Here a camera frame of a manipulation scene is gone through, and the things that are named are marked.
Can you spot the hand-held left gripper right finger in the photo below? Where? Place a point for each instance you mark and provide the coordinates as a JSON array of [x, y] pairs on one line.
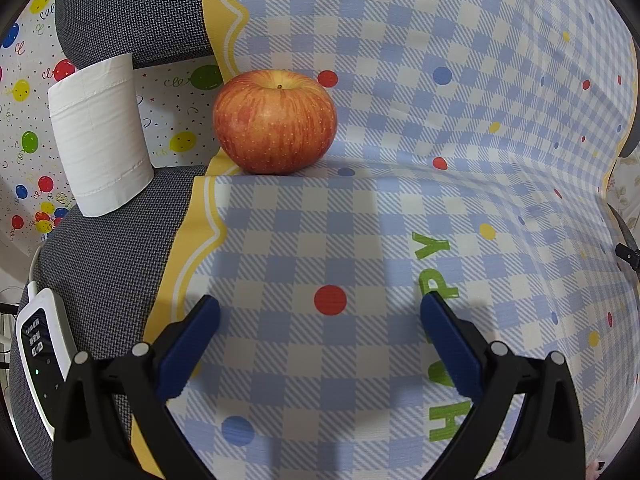
[[452, 350]]

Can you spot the white controller device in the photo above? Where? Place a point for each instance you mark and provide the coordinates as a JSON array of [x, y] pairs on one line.
[[42, 340]]

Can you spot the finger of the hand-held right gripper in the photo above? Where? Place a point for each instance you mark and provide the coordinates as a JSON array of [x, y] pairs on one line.
[[630, 257]]

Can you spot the floral print sheet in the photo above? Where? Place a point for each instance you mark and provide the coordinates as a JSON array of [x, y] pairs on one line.
[[625, 185]]

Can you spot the white toilet paper roll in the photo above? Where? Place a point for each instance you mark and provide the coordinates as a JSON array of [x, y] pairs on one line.
[[100, 135]]

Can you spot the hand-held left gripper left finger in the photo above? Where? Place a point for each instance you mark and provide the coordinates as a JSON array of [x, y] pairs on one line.
[[187, 350]]

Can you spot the blue checked dotted cloth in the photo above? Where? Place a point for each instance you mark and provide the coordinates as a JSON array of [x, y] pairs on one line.
[[400, 110]]

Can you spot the grey mesh office chair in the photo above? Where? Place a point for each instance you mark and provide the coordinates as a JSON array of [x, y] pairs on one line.
[[125, 5]]

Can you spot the red apple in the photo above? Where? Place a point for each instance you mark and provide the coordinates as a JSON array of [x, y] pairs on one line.
[[275, 125]]

